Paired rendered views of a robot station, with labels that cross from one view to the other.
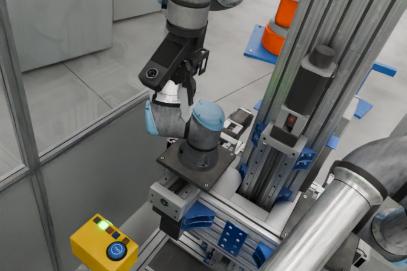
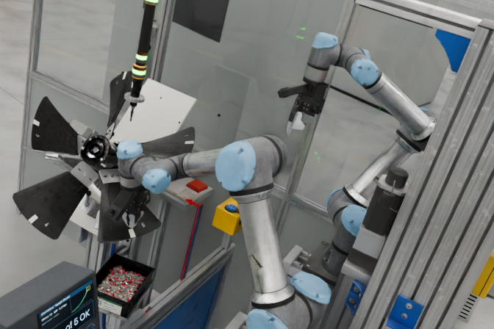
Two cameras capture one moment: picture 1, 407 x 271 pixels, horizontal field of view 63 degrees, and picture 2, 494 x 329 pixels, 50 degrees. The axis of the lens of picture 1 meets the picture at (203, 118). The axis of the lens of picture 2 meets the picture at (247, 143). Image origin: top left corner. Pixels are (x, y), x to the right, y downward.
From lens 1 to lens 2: 1.72 m
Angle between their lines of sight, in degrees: 73
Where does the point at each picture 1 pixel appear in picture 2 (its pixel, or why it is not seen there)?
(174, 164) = (320, 249)
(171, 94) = (353, 186)
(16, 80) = (311, 126)
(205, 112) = (354, 211)
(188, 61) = (301, 95)
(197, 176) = (314, 261)
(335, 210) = not seen: hidden behind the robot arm
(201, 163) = (328, 259)
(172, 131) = (331, 209)
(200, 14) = (309, 70)
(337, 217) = not seen: hidden behind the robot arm
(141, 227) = not seen: outside the picture
